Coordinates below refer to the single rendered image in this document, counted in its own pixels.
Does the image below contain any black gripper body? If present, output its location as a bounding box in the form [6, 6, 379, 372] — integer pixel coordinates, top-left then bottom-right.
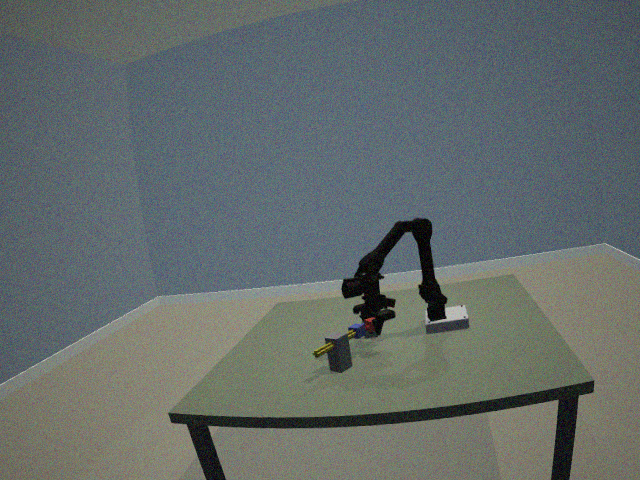
[353, 293, 396, 322]

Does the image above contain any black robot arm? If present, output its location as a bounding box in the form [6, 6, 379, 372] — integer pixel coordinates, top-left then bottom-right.
[342, 218, 448, 321]

